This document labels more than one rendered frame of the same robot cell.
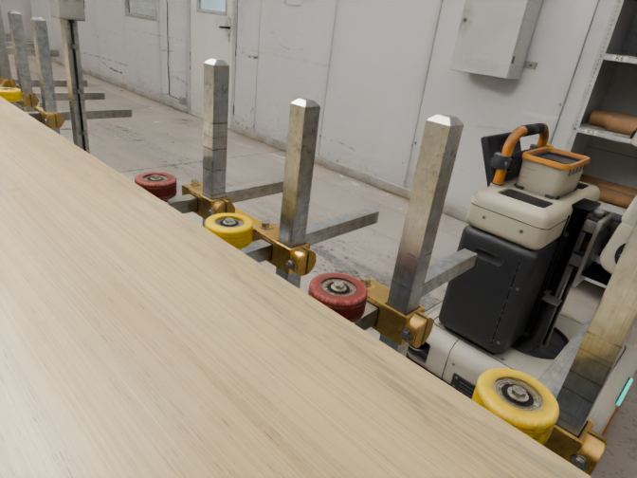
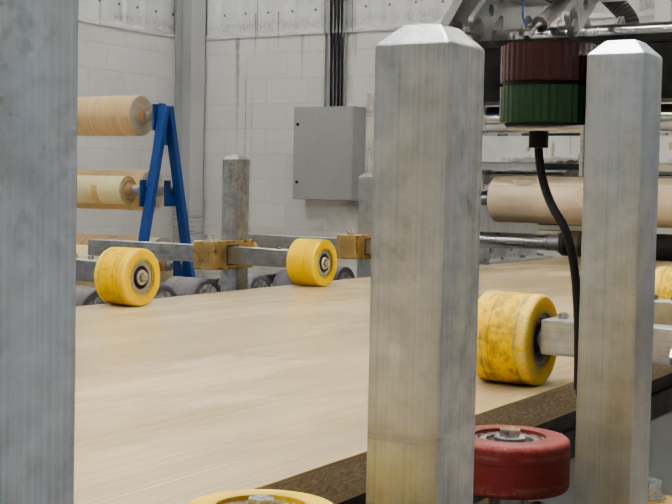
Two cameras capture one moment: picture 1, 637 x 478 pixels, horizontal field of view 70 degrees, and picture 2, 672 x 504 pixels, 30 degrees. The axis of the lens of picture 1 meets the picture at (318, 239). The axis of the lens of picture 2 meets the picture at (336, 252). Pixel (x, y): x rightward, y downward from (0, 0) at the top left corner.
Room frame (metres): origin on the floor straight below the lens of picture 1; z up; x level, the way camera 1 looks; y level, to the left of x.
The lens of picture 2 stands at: (1.62, 0.65, 1.07)
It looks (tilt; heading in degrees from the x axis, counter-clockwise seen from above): 3 degrees down; 80
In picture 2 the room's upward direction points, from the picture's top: 1 degrees clockwise
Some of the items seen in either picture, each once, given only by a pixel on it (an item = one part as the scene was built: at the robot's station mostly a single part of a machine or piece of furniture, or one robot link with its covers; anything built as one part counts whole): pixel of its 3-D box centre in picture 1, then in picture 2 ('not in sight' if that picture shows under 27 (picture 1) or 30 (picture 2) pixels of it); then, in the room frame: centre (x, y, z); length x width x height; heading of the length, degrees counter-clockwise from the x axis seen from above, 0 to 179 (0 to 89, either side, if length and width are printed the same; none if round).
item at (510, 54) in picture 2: not in sight; (549, 65); (1.88, 1.39, 1.15); 0.06 x 0.06 x 0.02
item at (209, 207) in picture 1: (208, 202); not in sight; (0.94, 0.25, 0.84); 0.14 x 0.06 x 0.05; 49
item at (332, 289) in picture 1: (334, 319); not in sight; (0.53, -0.04, 0.85); 0.08 x 0.08 x 0.11
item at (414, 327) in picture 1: (388, 311); not in sight; (0.61, -0.12, 0.83); 0.14 x 0.06 x 0.05; 49
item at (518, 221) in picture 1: (531, 250); not in sight; (1.49, -0.75, 0.59); 0.55 x 0.34 x 0.83; 138
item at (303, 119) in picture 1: (292, 234); not in sight; (0.76, 0.05, 0.87); 0.04 x 0.04 x 0.48; 49
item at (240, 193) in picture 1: (234, 194); not in sight; (1.01, 0.21, 0.84); 0.43 x 0.03 x 0.04; 139
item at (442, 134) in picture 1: (408, 280); not in sight; (0.59, -0.14, 0.90); 0.04 x 0.04 x 0.48; 49
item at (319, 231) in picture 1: (308, 236); not in sight; (0.85, 0.02, 0.83); 0.43 x 0.03 x 0.04; 139
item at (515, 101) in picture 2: not in sight; (548, 106); (1.88, 1.39, 1.12); 0.06 x 0.06 x 0.02
